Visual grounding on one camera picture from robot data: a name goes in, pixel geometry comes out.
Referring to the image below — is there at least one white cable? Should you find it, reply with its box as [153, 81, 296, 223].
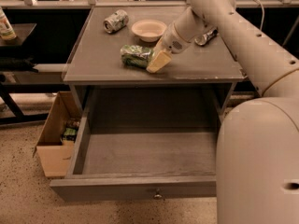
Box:
[251, 0, 266, 33]

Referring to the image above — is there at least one open grey top drawer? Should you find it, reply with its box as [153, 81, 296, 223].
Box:
[50, 88, 219, 202]

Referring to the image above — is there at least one grey cabinet desk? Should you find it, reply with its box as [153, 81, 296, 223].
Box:
[61, 5, 246, 117]

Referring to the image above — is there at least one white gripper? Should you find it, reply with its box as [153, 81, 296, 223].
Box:
[147, 22, 191, 73]

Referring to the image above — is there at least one white green crushed can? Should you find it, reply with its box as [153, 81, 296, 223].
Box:
[103, 9, 129, 34]

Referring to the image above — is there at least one white paper bowl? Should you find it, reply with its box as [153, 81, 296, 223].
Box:
[131, 20, 166, 42]

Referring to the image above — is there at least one black side table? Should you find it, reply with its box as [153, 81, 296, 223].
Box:
[0, 23, 73, 124]

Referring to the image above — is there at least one white bottle on side table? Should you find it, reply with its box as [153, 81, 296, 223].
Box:
[0, 8, 17, 40]

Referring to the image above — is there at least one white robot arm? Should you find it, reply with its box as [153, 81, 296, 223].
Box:
[148, 0, 299, 224]

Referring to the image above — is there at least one green packet in box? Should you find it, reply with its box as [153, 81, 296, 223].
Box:
[61, 128, 78, 142]

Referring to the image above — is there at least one cardboard box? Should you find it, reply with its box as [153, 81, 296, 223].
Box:
[36, 91, 81, 177]

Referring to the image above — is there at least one metal drawer knob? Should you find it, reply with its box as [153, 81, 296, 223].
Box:
[153, 189, 163, 200]

